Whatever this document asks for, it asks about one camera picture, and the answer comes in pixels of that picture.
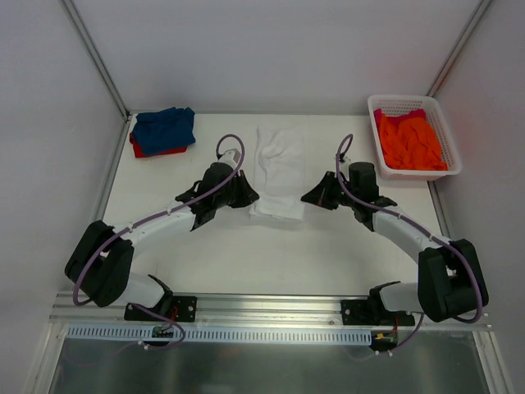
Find white t shirt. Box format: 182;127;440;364
249;126;305;222

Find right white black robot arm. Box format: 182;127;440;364
301;162;489;325

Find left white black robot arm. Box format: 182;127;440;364
65;162;259;320

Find orange t shirt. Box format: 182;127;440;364
378;118;448;171

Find white plastic basket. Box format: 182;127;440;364
367;94;463;181

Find folded blue t shirt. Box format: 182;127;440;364
131;108;196;154

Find folded red t shirt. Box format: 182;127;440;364
129;134;188;158

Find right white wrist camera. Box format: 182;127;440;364
336;154;351;166

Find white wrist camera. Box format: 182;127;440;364
218;149;241;168
336;154;351;166

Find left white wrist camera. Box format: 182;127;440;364
218;149;241;168

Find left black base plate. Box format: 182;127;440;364
124;294;198;323

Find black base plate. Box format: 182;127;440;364
124;294;198;323
340;299;415;327

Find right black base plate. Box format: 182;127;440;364
340;299;415;327

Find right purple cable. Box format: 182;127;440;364
335;133;483;356

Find white slotted cable duct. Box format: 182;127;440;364
67;324;372;346

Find aluminium mounting rail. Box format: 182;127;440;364
48;290;493;330

